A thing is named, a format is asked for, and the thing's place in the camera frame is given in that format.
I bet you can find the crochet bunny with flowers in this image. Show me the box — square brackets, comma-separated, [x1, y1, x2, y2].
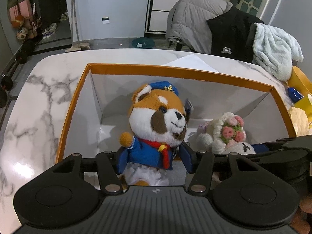
[196, 112, 255, 155]

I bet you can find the red panda sailor plush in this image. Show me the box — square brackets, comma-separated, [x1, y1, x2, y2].
[120, 81, 188, 186]

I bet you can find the person left hand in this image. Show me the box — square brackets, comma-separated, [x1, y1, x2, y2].
[290, 194, 311, 234]

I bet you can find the yellow mug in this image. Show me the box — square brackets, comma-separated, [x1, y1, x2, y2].
[294, 94, 312, 123]

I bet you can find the orange storage box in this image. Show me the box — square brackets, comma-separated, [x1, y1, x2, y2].
[55, 63, 297, 185]

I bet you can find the yellow bowl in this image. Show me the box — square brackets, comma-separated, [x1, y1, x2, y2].
[287, 66, 312, 96]

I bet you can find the light blue fluffy towel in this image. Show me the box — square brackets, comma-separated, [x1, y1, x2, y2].
[252, 23, 304, 82]

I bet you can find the black jacket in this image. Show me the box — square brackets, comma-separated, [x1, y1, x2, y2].
[206, 7, 263, 63]

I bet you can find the broom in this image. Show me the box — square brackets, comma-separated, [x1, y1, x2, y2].
[65, 0, 90, 53]

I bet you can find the grey puffer jacket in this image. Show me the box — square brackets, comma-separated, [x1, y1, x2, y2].
[166, 0, 233, 54]

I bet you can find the white cabinet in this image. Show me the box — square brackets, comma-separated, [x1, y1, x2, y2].
[144, 0, 179, 34]

